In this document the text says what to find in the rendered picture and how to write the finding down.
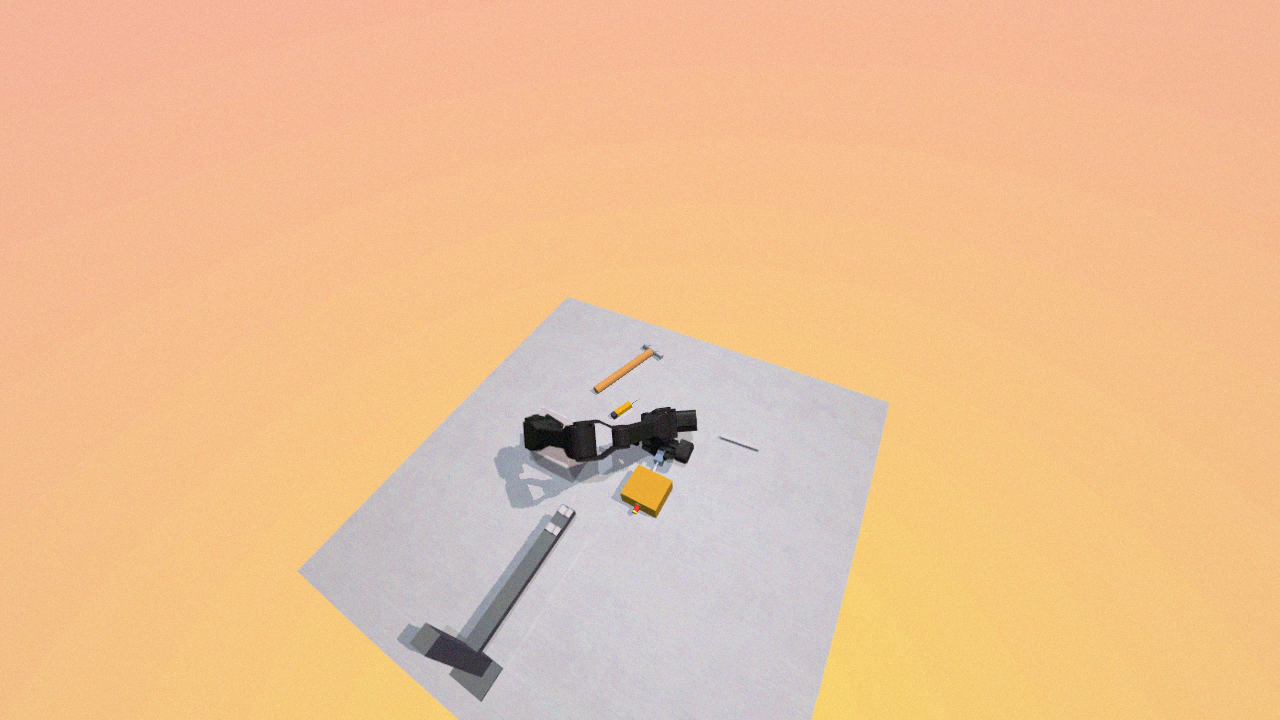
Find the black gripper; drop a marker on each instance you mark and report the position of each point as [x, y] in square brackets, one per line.
[681, 452]

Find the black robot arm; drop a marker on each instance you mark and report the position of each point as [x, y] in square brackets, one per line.
[579, 440]

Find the yellow square bar with black tip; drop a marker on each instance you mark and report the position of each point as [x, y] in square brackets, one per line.
[622, 409]

